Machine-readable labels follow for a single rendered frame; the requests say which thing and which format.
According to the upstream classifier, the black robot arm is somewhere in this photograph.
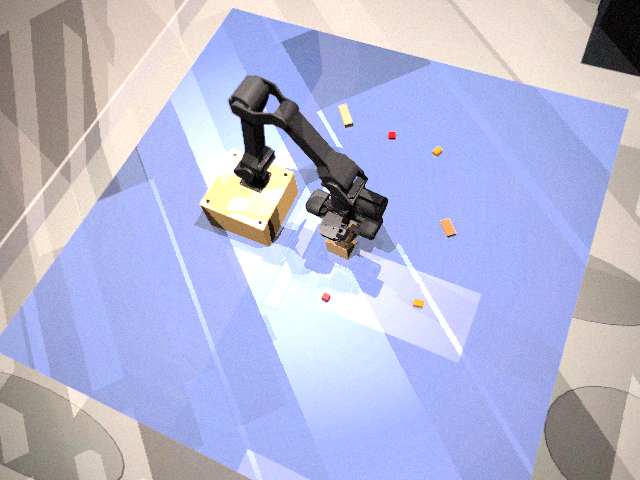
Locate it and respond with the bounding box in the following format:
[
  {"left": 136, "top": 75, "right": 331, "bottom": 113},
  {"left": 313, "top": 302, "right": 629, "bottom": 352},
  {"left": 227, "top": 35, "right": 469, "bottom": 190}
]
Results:
[{"left": 229, "top": 75, "right": 389, "bottom": 242}]

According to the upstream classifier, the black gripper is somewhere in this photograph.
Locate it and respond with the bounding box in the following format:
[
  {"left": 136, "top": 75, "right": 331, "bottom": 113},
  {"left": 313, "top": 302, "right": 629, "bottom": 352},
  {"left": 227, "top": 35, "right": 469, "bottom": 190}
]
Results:
[{"left": 305, "top": 189, "right": 383, "bottom": 240}]

